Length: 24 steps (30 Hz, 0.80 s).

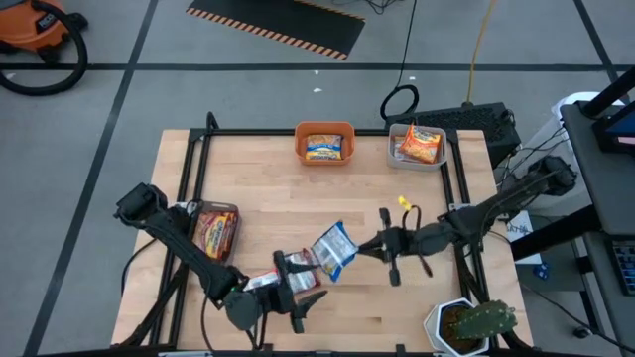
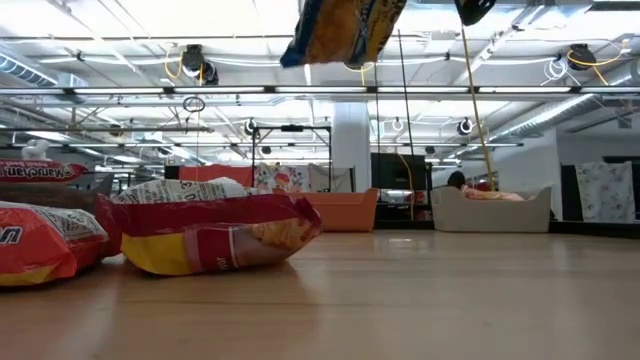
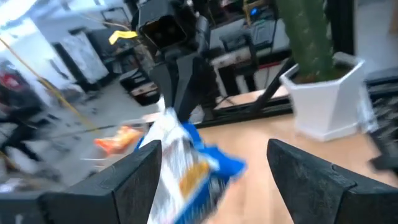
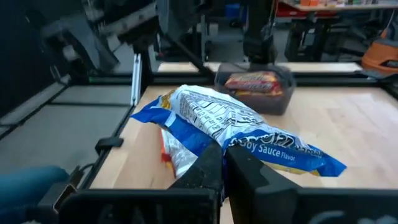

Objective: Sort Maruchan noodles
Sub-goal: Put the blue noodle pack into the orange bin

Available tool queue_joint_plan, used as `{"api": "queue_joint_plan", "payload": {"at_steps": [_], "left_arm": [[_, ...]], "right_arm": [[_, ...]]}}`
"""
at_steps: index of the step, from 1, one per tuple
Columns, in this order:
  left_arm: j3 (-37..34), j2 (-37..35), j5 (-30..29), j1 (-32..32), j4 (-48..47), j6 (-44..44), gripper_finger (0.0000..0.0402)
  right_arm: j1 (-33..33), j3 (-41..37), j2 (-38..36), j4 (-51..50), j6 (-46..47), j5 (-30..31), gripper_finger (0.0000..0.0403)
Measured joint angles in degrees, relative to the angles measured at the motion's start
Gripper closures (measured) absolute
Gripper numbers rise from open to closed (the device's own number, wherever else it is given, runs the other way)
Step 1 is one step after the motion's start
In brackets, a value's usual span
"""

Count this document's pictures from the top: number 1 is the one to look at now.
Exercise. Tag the black side desk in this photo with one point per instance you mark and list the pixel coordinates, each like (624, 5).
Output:
(605, 188)

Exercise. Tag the light grey plastic bin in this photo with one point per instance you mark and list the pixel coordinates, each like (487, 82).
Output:
(417, 167)

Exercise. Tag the black computer case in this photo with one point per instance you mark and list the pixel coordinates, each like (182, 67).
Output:
(471, 121)

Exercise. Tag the black keyboard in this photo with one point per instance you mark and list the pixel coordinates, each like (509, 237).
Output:
(626, 268)

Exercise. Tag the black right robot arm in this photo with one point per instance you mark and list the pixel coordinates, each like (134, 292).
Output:
(506, 198)

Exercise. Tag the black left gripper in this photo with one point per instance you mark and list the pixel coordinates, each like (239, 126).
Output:
(248, 307)

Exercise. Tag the red beef ramen pack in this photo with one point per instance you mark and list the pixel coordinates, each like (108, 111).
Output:
(215, 235)
(307, 282)

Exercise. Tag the white waste bin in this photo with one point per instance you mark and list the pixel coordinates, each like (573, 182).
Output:
(570, 98)

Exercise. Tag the black hazard-striped floor mat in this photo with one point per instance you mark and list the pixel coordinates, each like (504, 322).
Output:
(278, 22)

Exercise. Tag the green cactus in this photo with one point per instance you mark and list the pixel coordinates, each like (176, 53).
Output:
(483, 320)

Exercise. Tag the blue soy sauce ramen pack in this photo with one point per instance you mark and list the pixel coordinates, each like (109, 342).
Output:
(323, 147)
(332, 248)

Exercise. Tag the white paper sheet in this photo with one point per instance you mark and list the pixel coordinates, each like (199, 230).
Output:
(521, 228)

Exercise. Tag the yellow tag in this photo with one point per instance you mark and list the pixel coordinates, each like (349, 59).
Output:
(405, 203)

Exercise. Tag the orange shop vacuum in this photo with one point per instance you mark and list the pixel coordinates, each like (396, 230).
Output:
(83, 52)
(30, 27)

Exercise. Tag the white hexagonal plant pot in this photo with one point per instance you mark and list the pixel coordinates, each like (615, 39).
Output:
(431, 327)

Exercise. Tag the small blue object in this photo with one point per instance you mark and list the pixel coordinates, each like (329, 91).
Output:
(541, 271)

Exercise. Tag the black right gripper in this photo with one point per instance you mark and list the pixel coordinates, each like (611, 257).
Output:
(417, 242)

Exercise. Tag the black metal table frame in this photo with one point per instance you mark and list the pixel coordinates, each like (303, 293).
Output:
(248, 132)

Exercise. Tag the small black caster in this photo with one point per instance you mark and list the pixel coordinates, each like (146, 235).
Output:
(581, 332)

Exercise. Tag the black monitor with blue screen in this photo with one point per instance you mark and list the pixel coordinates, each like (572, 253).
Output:
(622, 129)

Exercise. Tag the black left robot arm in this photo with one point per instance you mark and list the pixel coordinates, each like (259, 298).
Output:
(183, 243)

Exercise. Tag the orange plastic bin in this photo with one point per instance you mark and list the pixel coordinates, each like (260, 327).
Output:
(300, 149)

